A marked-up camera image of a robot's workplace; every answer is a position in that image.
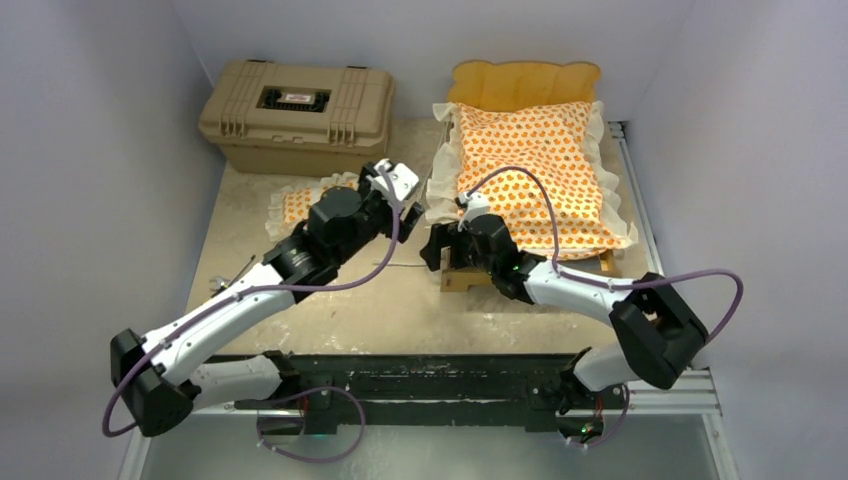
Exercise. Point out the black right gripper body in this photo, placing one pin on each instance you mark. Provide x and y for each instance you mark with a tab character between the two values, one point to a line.
463	253

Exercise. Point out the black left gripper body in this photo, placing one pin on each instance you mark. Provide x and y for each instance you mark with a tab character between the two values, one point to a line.
375	210

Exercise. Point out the orange patterned white blanket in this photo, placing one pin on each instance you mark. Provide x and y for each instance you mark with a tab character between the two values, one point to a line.
540	168

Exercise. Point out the wooden pet bed frame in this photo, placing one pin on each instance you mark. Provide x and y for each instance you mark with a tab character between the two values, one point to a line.
511	86

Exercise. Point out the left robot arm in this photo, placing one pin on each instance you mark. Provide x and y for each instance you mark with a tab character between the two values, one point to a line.
347	239

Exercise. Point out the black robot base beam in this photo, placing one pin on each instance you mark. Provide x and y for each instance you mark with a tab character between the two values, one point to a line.
486	390

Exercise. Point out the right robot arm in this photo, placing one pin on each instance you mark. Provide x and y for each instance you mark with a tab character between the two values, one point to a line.
657	333

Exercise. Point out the small orange patterned pillow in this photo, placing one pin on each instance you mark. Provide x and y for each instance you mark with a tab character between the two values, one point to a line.
290	204

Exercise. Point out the tan plastic tool case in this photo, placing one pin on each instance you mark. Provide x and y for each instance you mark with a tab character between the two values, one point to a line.
272	118

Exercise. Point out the yellow black screwdriver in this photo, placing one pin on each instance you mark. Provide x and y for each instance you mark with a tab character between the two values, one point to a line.
243	270

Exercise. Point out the silver open-end wrench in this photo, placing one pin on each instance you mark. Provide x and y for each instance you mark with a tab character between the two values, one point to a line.
218	284

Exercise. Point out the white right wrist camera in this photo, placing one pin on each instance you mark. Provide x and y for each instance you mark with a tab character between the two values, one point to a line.
473	205

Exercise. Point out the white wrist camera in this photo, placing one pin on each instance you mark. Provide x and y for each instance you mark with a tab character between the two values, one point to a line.
473	205
395	181

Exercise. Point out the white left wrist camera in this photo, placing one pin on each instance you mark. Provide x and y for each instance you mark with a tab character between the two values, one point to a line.
395	181

